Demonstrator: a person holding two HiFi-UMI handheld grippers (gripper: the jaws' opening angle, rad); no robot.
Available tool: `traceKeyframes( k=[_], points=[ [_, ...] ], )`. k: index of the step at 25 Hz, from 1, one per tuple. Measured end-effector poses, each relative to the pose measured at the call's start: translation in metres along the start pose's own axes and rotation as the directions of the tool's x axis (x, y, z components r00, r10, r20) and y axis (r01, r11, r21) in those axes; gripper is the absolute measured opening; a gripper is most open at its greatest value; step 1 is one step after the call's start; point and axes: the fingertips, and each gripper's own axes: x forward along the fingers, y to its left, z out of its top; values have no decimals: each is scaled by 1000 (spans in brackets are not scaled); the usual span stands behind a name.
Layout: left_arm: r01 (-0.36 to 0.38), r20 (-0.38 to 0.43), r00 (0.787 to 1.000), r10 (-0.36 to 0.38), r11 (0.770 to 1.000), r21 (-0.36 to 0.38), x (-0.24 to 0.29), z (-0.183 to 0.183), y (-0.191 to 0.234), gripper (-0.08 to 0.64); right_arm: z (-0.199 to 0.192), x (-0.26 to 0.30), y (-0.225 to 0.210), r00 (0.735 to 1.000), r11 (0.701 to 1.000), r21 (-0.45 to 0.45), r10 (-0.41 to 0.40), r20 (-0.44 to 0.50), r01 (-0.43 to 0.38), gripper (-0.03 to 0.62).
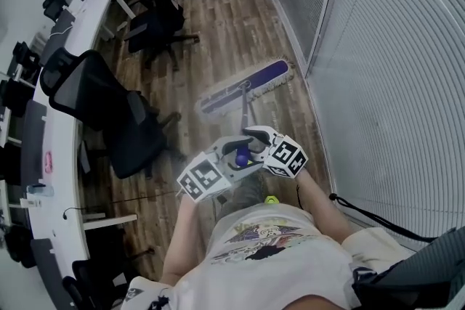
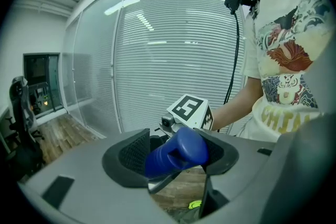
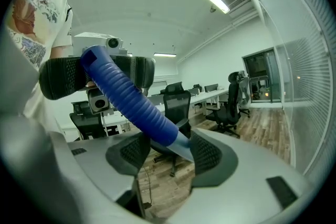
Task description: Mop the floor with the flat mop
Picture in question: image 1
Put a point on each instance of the purple mop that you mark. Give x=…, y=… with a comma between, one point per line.
x=269, y=72

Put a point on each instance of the clear water bottle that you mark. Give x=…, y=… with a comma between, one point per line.
x=40, y=190

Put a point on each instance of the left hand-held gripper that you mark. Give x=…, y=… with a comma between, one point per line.
x=203, y=176

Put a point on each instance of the black mesh office chair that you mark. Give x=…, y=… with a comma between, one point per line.
x=138, y=141

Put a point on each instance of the grey trousers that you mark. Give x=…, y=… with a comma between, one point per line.
x=247, y=192

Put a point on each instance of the white printed t-shirt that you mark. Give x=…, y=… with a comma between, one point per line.
x=276, y=276

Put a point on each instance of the white curved desk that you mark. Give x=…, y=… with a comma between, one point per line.
x=69, y=141

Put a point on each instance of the person's left forearm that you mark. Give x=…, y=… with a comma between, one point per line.
x=181, y=247

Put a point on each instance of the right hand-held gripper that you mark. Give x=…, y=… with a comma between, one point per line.
x=287, y=156

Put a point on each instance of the person's right forearm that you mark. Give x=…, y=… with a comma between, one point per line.
x=319, y=207

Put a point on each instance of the black bag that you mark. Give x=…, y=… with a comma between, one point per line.
x=410, y=279

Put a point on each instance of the small white box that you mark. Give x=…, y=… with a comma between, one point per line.
x=31, y=202

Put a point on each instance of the pink sticker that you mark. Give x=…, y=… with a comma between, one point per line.
x=47, y=162

